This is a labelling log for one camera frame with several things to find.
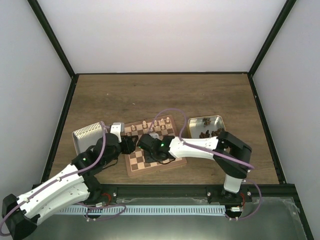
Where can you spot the pile of dark chess pieces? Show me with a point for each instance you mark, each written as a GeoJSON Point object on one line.
{"type": "Point", "coordinates": [213, 126]}

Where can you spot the wooden chess board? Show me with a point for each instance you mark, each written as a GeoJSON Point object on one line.
{"type": "Point", "coordinates": [139, 162]}

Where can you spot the black front rail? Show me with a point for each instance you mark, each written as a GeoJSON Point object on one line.
{"type": "Point", "coordinates": [213, 193]}

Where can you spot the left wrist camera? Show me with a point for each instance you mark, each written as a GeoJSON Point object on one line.
{"type": "Point", "coordinates": [117, 128]}

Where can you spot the black frame posts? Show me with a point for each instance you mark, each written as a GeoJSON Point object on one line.
{"type": "Point", "coordinates": [280, 20]}

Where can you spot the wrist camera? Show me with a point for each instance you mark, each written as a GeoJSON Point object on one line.
{"type": "Point", "coordinates": [154, 135]}
{"type": "Point", "coordinates": [117, 128]}

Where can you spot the left metal tray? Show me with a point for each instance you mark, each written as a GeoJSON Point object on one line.
{"type": "Point", "coordinates": [87, 136]}

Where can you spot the light blue cable duct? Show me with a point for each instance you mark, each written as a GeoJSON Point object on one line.
{"type": "Point", "coordinates": [144, 210]}

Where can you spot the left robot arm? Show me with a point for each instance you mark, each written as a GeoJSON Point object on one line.
{"type": "Point", "coordinates": [76, 183]}

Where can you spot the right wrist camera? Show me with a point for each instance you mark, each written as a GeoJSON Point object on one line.
{"type": "Point", "coordinates": [154, 135]}

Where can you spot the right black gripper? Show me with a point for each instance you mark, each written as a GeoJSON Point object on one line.
{"type": "Point", "coordinates": [148, 158]}

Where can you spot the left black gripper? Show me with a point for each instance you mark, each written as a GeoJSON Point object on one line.
{"type": "Point", "coordinates": [130, 147]}

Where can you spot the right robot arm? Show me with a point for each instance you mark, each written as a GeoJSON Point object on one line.
{"type": "Point", "coordinates": [229, 152]}

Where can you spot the pile of light chess pieces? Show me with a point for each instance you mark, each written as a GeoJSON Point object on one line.
{"type": "Point", "coordinates": [163, 125]}

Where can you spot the right metal tray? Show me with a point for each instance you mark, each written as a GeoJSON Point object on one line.
{"type": "Point", "coordinates": [194, 126]}

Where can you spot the metal tray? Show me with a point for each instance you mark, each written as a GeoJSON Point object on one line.
{"type": "Point", "coordinates": [87, 136]}
{"type": "Point", "coordinates": [194, 126]}

